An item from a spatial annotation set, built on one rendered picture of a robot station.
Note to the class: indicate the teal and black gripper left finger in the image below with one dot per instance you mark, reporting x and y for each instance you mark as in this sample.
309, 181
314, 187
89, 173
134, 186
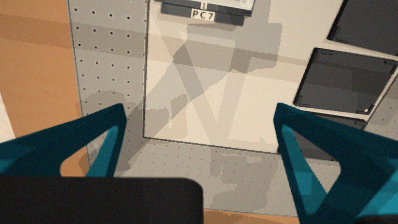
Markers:
42, 153

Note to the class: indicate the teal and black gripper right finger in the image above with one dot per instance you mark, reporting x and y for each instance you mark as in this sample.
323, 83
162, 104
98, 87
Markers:
368, 181

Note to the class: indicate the white well plate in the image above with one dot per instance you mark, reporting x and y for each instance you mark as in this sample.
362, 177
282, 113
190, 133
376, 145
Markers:
242, 4

